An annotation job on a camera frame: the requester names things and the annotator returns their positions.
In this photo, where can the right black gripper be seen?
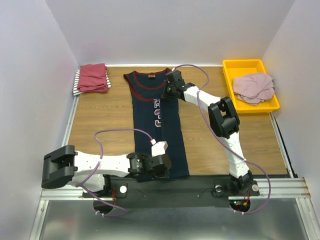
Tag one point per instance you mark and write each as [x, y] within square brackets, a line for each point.
[167, 92]

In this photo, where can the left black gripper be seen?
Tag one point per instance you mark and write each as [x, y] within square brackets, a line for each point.
[164, 175]

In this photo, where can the navy basketball jersey 23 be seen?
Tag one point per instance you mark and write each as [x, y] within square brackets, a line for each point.
[158, 117]

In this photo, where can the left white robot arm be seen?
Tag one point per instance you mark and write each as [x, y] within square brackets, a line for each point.
[66, 166]

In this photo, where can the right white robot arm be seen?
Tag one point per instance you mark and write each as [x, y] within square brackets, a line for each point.
[223, 121]

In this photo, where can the pink crumpled tank top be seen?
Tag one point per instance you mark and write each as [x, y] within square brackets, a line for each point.
[254, 88]

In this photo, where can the folded red tank top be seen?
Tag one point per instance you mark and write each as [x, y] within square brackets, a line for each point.
[93, 78]

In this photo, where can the folded striped tank top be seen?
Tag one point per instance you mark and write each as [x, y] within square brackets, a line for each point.
[75, 85]

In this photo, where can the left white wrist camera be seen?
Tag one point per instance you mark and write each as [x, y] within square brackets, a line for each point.
[158, 148]

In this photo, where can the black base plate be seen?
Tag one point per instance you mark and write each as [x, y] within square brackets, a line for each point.
[191, 191]

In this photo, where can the aluminium frame rail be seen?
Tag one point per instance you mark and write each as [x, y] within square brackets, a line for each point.
[43, 204]

